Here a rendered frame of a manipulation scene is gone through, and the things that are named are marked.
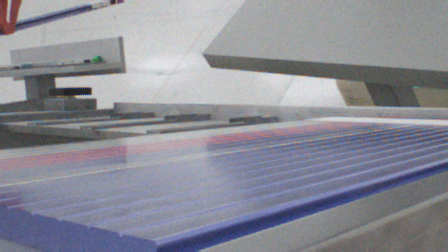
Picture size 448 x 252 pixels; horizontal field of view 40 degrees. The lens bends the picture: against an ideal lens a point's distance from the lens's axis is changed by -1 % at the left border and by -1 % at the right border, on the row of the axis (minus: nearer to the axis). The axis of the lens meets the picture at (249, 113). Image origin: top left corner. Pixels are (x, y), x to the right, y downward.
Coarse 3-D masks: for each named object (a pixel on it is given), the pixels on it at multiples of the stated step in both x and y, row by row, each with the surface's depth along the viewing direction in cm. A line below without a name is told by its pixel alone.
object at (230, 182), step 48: (96, 144) 40; (144, 144) 40; (192, 144) 40; (240, 144) 39; (288, 144) 39; (336, 144) 39; (384, 144) 38; (432, 144) 38; (0, 192) 23; (48, 192) 23; (96, 192) 23; (144, 192) 23; (192, 192) 22; (240, 192) 22; (288, 192) 22; (336, 192) 22; (48, 240) 19; (96, 240) 17; (144, 240) 16; (192, 240) 17
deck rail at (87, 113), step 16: (16, 112) 84; (32, 112) 85; (48, 112) 86; (64, 112) 88; (80, 112) 90; (96, 112) 93; (112, 112) 95; (0, 144) 81; (16, 144) 82; (32, 144) 84; (48, 144) 86
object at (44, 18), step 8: (120, 0) 101; (72, 8) 92; (80, 8) 93; (88, 8) 94; (40, 16) 86; (48, 16) 87; (56, 16) 89; (64, 16) 90; (16, 24) 82; (24, 24) 83; (32, 24) 85; (40, 24) 86; (0, 32) 80
